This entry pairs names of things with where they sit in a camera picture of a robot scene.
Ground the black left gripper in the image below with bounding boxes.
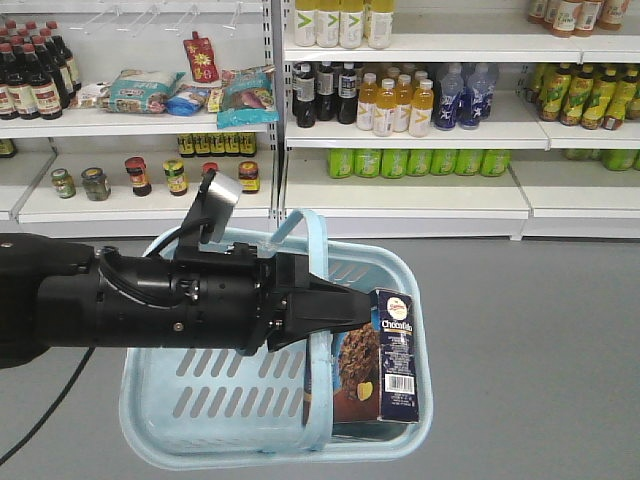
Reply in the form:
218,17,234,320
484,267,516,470
174,242,371,355

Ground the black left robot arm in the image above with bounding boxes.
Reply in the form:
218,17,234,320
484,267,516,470
1,233,370,368

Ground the white supermarket shelf unit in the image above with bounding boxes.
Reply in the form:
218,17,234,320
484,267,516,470
1,1,639,239

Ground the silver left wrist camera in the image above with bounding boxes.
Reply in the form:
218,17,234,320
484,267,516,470
196,169,243,244

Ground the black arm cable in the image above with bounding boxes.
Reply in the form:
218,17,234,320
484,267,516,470
0,347,96,469

